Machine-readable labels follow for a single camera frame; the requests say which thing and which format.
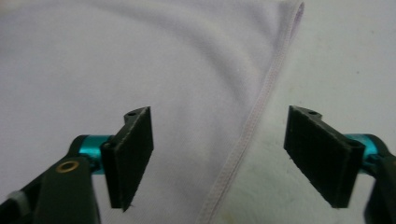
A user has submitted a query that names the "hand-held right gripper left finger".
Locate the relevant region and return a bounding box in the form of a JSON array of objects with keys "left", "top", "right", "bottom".
[{"left": 78, "top": 105, "right": 155, "bottom": 213}]

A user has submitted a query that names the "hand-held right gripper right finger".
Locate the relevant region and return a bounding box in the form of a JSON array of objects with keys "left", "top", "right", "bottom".
[{"left": 283, "top": 105, "right": 380, "bottom": 209}]

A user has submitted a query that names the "lilac printed towel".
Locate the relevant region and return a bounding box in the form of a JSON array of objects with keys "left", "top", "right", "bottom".
[{"left": 0, "top": 0, "right": 305, "bottom": 224}]

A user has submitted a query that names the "white foam mat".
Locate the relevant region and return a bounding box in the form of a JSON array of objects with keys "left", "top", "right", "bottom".
[{"left": 199, "top": 0, "right": 396, "bottom": 224}]

